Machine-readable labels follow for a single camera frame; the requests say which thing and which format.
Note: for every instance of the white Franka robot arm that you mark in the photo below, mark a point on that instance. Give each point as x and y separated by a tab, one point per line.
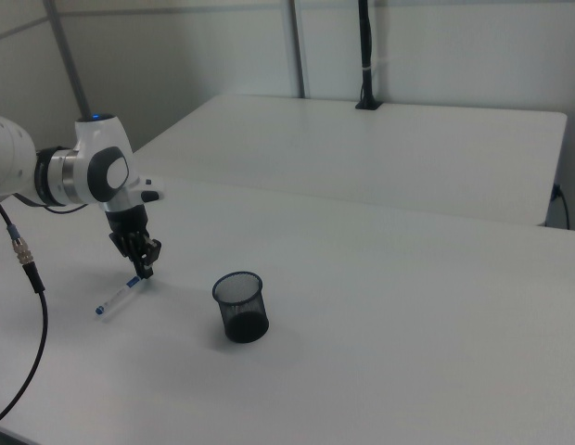
97	171

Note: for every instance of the black clamped pole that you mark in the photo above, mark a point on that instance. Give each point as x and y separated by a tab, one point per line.
366	55

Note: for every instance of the white side table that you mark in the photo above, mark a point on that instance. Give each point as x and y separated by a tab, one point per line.
361	153

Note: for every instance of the grey metal frame post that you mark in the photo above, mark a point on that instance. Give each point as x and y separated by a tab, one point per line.
299	46
69	60

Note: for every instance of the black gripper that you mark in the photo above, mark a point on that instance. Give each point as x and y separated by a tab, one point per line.
130	232

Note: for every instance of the white marker with blue cap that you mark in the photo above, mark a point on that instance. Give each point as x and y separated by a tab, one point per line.
116	301

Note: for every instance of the black mesh pen cup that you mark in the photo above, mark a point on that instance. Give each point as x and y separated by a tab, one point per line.
243	315

